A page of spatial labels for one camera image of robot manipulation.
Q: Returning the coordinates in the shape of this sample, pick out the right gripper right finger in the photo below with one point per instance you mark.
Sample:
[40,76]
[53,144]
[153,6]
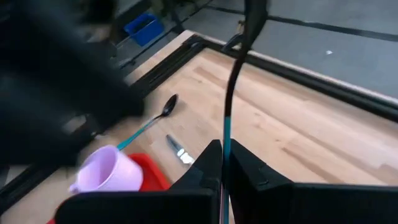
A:
[311,205]

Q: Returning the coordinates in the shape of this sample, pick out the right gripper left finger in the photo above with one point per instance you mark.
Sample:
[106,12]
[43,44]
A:
[140,208]

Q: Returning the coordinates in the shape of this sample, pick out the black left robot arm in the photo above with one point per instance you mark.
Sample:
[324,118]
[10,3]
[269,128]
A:
[46,28]

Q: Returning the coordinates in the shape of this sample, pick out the blue plastic bin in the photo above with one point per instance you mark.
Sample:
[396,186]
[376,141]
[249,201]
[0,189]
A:
[144,29]

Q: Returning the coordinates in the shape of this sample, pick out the small white floor scrap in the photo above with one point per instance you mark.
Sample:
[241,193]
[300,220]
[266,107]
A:
[329,52]

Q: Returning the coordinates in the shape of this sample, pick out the red plastic tray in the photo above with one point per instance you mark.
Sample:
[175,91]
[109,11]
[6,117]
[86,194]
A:
[152,177]

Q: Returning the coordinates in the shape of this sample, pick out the light pink ribbed mug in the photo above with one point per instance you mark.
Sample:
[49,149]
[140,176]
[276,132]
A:
[109,171]

